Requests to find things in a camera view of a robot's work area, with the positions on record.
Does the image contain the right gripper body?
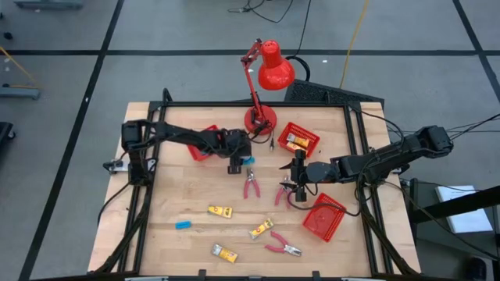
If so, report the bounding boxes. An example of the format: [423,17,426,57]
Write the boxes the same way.
[291,149,339,203]

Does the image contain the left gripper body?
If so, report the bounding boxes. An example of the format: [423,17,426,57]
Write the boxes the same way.
[222,129,253,175]

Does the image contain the yellow crayon pack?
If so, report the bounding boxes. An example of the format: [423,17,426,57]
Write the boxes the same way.
[286,133,311,148]
[286,141,309,155]
[211,244,239,264]
[248,218,275,240]
[207,205,234,219]

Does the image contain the pink-handled pliers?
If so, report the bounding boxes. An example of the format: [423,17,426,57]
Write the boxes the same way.
[242,167,262,201]
[264,230,303,258]
[273,175,295,208]

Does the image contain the red plastic basket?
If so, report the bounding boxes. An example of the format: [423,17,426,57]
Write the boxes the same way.
[187,124,220,162]
[302,192,348,243]
[277,122,321,159]

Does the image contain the black perforated panel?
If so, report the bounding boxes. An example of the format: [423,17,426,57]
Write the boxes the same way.
[284,79,386,105]

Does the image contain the red desk lamp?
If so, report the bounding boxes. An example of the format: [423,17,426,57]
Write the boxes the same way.
[240,37,297,136]

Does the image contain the black metal beam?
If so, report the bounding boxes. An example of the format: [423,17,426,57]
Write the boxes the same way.
[409,185,500,224]

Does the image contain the white booklet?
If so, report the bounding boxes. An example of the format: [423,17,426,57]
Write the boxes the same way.
[435,184,495,234]

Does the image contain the black chair base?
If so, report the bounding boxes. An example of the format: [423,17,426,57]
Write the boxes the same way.
[0,121,17,142]

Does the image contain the black lamp cord with plug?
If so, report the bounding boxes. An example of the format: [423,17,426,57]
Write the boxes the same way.
[248,120,276,152]

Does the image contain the black aluminium rig frame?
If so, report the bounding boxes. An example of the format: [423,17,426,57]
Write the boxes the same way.
[93,87,421,281]

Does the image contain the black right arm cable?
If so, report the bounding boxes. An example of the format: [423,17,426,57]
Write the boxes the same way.
[287,183,363,218]

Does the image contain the thick black cable loop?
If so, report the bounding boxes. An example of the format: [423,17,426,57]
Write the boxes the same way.
[286,0,313,82]

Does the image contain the thin black floor cable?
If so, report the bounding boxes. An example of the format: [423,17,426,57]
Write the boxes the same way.
[228,0,296,23]

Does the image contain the yellow power cord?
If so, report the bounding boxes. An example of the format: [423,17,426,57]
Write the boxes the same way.
[338,0,370,89]

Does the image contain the black left arm base cable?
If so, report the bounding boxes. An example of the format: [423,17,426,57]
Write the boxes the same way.
[96,182,132,227]

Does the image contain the black floor cables bundle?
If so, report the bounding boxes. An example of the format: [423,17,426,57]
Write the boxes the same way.
[386,112,500,154]

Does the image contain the grey floor base plate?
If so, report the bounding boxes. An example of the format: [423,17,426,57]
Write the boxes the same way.
[0,86,42,101]
[13,0,84,11]

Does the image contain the thin yellow floor cable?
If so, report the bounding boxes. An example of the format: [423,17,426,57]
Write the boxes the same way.
[0,45,39,90]

